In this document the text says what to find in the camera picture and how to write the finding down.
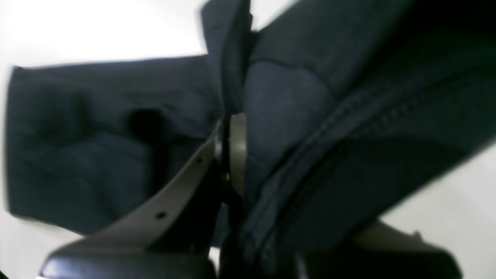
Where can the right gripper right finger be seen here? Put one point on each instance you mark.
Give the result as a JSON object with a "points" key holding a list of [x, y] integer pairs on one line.
{"points": [[379, 251]]}

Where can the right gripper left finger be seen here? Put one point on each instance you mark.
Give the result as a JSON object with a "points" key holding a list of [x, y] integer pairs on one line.
{"points": [[169, 236]]}

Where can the black T-shirt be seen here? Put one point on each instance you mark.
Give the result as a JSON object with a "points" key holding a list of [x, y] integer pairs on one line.
{"points": [[351, 106]]}

